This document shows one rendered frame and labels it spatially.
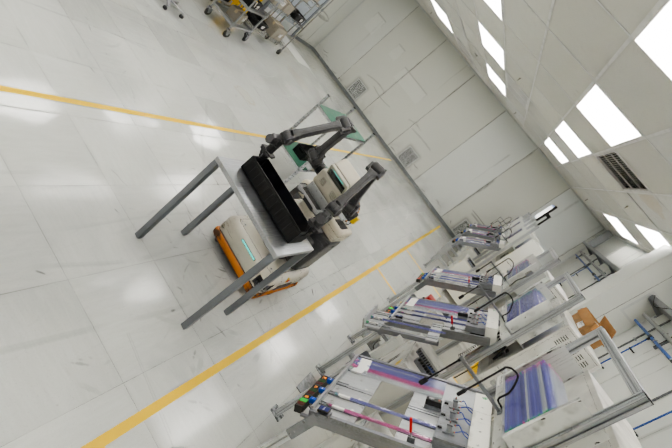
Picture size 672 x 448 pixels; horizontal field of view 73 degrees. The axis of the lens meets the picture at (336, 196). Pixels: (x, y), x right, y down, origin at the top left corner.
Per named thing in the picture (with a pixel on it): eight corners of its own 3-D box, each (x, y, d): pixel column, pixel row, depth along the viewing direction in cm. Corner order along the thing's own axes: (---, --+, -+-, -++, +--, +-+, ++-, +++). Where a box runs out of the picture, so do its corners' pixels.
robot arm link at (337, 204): (384, 175, 280) (371, 163, 282) (387, 170, 275) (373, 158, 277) (336, 219, 263) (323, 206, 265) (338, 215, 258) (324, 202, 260)
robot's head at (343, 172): (341, 167, 328) (347, 155, 316) (357, 190, 323) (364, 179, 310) (325, 174, 321) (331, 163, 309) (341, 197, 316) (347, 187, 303)
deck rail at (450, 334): (388, 326, 336) (389, 318, 336) (389, 325, 338) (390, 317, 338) (489, 347, 311) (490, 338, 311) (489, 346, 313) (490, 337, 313)
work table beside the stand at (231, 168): (184, 231, 331) (260, 163, 307) (229, 314, 313) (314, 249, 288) (134, 233, 290) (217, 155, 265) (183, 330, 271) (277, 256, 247)
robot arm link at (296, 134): (350, 133, 289) (344, 118, 292) (352, 128, 283) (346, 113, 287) (285, 147, 277) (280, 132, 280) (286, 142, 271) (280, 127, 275)
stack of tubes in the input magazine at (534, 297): (506, 323, 310) (541, 302, 302) (506, 304, 358) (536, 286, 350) (518, 339, 308) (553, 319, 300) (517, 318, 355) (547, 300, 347)
